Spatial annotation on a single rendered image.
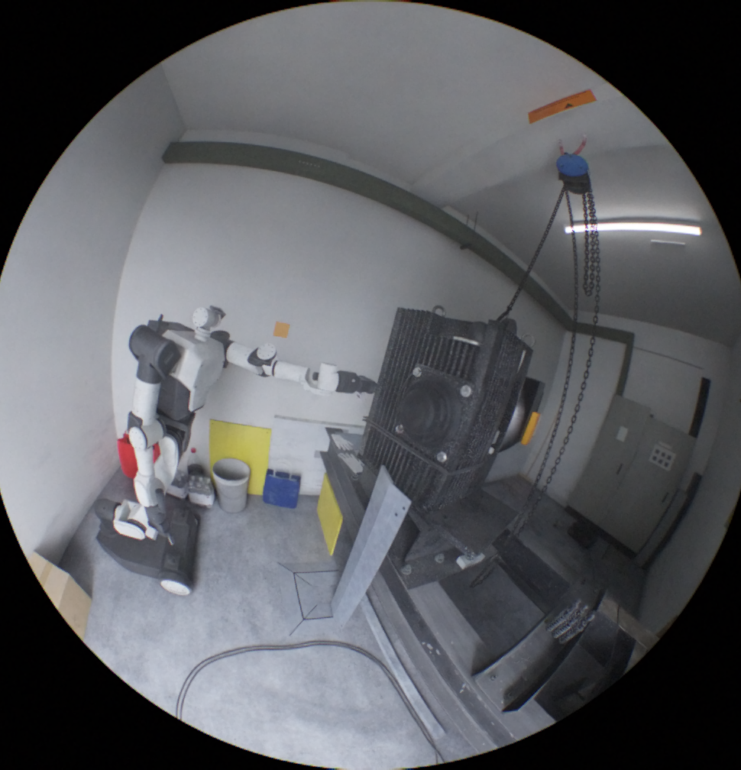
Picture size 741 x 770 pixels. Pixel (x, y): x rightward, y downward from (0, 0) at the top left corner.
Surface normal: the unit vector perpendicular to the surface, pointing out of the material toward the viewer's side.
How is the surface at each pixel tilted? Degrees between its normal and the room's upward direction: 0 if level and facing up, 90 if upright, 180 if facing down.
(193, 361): 90
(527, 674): 0
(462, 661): 0
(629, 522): 90
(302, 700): 0
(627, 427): 90
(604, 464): 90
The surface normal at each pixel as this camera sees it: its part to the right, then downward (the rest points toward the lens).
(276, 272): 0.35, 0.27
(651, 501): -0.90, -0.16
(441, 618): 0.26, -0.95
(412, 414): -0.79, -0.09
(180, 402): 0.66, 0.52
